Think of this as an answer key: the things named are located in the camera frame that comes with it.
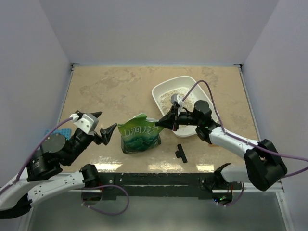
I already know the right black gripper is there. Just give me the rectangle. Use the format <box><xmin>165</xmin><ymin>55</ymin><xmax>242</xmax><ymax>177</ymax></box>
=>
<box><xmin>156</xmin><ymin>105</ymin><xmax>201</xmax><ymax>131</ymax></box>

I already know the black bag clip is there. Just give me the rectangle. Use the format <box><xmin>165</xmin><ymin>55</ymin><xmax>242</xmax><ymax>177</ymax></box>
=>
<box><xmin>175</xmin><ymin>144</ymin><xmax>188</xmax><ymax>163</ymax></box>

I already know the green litter bag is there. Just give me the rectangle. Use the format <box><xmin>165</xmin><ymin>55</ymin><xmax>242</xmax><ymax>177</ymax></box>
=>
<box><xmin>117</xmin><ymin>114</ymin><xmax>164</xmax><ymax>154</ymax></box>

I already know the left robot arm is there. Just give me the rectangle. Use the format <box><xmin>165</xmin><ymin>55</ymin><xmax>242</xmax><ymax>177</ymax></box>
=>
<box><xmin>0</xmin><ymin>111</ymin><xmax>117</xmax><ymax>219</ymax></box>

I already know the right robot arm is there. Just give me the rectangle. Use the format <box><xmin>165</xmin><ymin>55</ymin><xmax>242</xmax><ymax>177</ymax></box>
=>
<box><xmin>156</xmin><ymin>100</ymin><xmax>287</xmax><ymax>192</ymax></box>

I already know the cat litter pile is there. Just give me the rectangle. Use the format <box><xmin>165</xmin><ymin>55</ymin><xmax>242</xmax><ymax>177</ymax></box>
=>
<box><xmin>158</xmin><ymin>88</ymin><xmax>195</xmax><ymax>115</ymax></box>

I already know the white litter box tray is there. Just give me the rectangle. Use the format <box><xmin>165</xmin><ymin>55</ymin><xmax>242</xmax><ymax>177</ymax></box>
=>
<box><xmin>152</xmin><ymin>76</ymin><xmax>221</xmax><ymax>144</ymax></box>

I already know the blue perforated block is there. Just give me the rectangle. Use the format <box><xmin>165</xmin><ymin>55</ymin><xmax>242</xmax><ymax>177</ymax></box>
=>
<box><xmin>44</xmin><ymin>128</ymin><xmax>72</xmax><ymax>141</ymax></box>

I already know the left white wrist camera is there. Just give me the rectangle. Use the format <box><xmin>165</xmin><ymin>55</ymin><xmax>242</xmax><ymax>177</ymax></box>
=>
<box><xmin>69</xmin><ymin>113</ymin><xmax>99</xmax><ymax>136</ymax></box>

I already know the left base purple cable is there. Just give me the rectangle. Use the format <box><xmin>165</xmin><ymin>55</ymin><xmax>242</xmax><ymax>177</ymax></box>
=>
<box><xmin>81</xmin><ymin>184</ymin><xmax>130</xmax><ymax>216</ymax></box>

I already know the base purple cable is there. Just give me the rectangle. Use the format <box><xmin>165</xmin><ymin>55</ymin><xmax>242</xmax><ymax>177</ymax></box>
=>
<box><xmin>81</xmin><ymin>184</ymin><xmax>130</xmax><ymax>216</ymax></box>
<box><xmin>216</xmin><ymin>182</ymin><xmax>245</xmax><ymax>207</ymax></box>

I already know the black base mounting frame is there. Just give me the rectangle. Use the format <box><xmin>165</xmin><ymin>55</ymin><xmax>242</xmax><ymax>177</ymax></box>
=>
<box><xmin>80</xmin><ymin>171</ymin><xmax>244</xmax><ymax>202</ymax></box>

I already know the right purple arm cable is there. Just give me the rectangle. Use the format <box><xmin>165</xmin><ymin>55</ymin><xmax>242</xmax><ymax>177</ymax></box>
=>
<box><xmin>181</xmin><ymin>80</ymin><xmax>308</xmax><ymax>179</ymax></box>

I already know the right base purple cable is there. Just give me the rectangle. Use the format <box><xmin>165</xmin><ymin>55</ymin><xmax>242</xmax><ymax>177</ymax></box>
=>
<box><xmin>216</xmin><ymin>182</ymin><xmax>245</xmax><ymax>207</ymax></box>

